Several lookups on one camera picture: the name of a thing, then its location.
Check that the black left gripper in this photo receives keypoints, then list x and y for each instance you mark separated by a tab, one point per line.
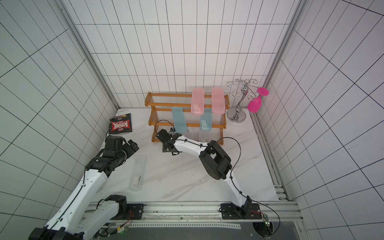
127	147

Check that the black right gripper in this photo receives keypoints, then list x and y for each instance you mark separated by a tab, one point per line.
163	136

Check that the clear pencil case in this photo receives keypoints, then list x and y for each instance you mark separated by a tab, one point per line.
138	173
205	137
193	133

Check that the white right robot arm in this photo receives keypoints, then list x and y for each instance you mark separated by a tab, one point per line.
217	164

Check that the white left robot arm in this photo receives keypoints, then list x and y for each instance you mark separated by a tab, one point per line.
68	223

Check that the wooden three-tier shelf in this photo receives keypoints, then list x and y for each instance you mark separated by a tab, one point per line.
161	112

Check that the black red snack bag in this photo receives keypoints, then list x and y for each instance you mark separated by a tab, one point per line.
120	124

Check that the chrome glass holder stand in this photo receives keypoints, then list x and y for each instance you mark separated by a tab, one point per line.
241	90

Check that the pink plastic wine glass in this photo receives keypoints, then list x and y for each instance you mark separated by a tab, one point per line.
256	103

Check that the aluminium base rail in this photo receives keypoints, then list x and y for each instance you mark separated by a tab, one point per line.
204	214

